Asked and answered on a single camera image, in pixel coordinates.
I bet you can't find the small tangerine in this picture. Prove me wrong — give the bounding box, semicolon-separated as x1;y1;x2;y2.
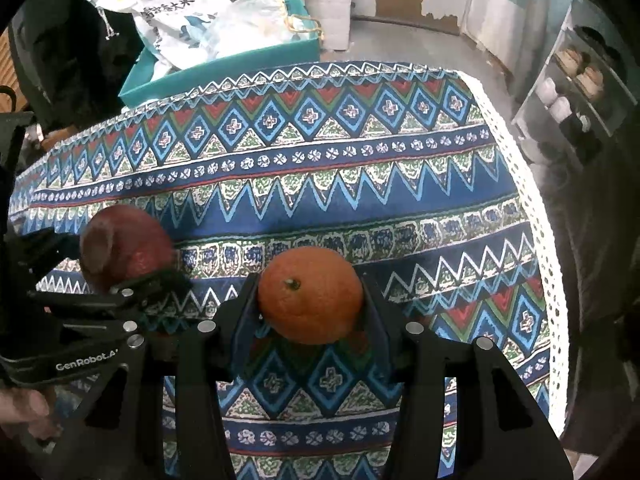
257;246;363;346

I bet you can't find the person's left hand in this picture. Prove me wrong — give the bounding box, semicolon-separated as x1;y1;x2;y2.
0;388;61;440

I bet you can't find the red apple back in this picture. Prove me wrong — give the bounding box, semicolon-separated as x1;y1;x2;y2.
79;204;176;294

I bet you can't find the teal storage box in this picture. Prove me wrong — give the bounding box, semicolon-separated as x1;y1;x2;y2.
118;0;322;108

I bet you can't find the black hanging coat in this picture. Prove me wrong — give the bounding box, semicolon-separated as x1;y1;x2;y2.
9;0;142;133

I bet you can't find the white rice bag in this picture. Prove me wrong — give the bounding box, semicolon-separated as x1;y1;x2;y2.
88;0;232;70

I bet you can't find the blue patterned tablecloth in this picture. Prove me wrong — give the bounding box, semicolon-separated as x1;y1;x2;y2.
1;61;568;479

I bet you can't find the clear plastic bag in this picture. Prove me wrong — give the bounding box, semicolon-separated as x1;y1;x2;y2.
198;0;306;61

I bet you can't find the grey shoe rack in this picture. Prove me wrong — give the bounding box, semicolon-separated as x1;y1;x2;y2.
513;0;639;170

